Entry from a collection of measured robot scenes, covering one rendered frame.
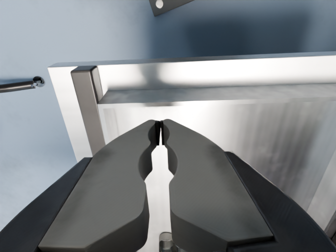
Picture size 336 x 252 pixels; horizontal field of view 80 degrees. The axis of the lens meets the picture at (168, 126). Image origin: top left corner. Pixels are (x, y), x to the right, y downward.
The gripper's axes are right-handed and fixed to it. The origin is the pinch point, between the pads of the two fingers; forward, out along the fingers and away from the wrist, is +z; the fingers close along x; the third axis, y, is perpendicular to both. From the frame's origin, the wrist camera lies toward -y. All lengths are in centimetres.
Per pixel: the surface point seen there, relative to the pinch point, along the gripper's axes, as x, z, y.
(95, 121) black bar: -6.3, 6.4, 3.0
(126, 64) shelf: -3.1, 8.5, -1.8
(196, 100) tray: 3.0, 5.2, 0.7
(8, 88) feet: -75, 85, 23
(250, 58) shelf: 8.5, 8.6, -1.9
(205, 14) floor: 21, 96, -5
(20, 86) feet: -71, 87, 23
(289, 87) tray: 12.3, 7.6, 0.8
